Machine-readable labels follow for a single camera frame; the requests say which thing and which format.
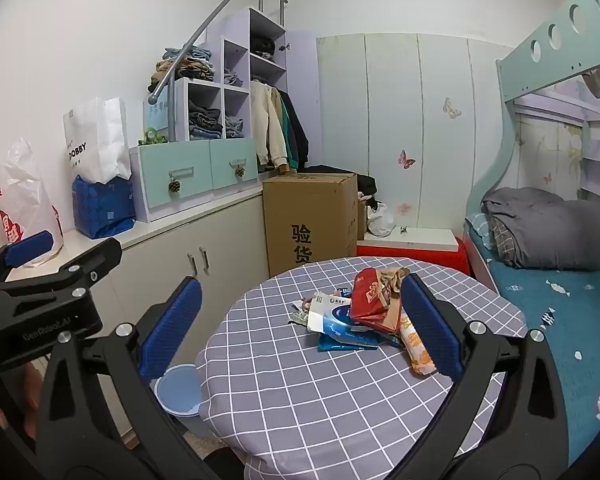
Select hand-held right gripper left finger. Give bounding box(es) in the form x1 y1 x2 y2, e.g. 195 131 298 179
35 276 216 480

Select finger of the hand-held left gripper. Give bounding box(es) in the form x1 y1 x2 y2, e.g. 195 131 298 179
0 230 55 292
0 236 124 302

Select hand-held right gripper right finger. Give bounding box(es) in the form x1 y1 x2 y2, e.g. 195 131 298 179
380 274 581 480

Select orange snack wrapper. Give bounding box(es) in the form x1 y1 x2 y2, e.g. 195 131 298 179
399 310 438 377

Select light blue trash bin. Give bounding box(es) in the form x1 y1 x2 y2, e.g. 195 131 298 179
154 364 203 418

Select red snack packet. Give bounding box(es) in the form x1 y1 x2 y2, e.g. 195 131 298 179
350 267 397 334

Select blue plastic packet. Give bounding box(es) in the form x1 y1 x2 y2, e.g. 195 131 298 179
317 317 382 352

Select white paper bag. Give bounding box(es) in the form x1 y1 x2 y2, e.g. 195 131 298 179
306 291 355 335
63 96 132 186

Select white red plastic bag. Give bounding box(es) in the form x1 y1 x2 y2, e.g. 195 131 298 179
0 139 65 267

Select blue tissue package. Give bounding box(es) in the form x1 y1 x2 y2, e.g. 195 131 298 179
71 175 137 240

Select red box with white lid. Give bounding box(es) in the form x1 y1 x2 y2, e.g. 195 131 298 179
356 227 471 277

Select white lower cabinet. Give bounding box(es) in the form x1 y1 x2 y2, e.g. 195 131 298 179
5 180 269 443

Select teal printed bed sheet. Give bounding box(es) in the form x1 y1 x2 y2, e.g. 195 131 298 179
467 212 600 466

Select teal drawer unit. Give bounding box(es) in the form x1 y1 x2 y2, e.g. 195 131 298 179
129 137 259 223

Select grey checked tablecloth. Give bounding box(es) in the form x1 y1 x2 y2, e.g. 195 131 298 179
195 256 528 480

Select grey blanket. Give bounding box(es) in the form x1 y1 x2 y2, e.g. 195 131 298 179
481 187 600 271

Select black clothing heap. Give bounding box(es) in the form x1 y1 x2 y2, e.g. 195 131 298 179
356 174 387 211

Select light blue paper sign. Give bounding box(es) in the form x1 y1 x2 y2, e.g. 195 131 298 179
143 92 176 134

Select large cardboard box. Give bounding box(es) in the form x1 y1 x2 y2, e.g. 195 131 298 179
262 173 359 278

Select folded jeans pile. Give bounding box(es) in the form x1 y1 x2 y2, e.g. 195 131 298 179
187 100 226 141

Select stack of folded clothes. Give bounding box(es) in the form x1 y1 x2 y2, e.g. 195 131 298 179
150 47 216 94

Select white shelf with clothes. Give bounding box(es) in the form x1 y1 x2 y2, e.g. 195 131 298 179
170 7 319 170

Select cream jacket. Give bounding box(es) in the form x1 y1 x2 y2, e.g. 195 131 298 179
250 80 289 169

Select white wardrobe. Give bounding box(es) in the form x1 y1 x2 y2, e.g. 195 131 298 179
316 32 504 234

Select black jacket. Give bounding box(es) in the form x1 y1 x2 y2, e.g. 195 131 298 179
281 87 311 169

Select green jacket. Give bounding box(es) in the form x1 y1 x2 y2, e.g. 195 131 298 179
276 87 298 168

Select grey metal handrail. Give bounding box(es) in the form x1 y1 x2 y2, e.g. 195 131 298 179
147 0 287 143

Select dark folded clothes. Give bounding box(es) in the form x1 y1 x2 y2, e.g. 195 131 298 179
250 34 277 61

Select dark hanging object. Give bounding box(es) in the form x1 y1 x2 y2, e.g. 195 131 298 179
582 67 600 99

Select teal bunk bed frame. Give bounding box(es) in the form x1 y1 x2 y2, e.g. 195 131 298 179
462 0 600 471

